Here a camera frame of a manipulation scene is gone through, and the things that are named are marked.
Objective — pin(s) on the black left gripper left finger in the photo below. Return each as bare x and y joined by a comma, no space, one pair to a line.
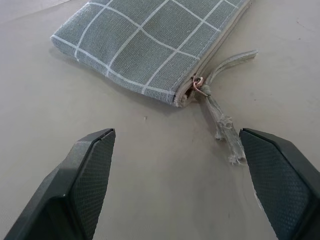
75,185

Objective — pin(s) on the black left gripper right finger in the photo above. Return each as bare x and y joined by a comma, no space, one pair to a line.
280,180

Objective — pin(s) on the grey checked fabric pouch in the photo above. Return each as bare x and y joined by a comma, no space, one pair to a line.
150,50

